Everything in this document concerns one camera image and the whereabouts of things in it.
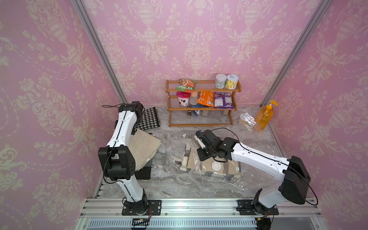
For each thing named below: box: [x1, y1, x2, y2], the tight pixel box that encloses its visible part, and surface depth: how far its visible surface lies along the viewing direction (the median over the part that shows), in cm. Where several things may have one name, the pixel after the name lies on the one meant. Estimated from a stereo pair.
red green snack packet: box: [175, 78, 197, 93], surface depth 89 cm
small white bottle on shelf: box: [189, 91, 199, 105], surface depth 101 cm
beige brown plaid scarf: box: [179, 144, 242, 181], surface depth 83 cm
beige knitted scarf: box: [128, 127, 162, 172], surface depth 93 cm
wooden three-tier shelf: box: [165, 80, 242, 127], surface depth 105 cm
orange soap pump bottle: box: [254, 100, 279, 132], surface depth 97 cm
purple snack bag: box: [213, 92, 235, 110], surface depth 102 cm
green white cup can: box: [214, 73, 228, 89], surface depth 91 cm
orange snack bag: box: [196, 91, 215, 107], surface depth 102 cm
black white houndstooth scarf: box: [135, 106, 161, 131], surface depth 108 cm
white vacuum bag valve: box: [211, 161, 222, 172], surface depth 83 cm
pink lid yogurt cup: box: [175, 91, 192, 107], surface depth 96 cm
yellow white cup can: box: [225, 74, 240, 90], surface depth 91 cm
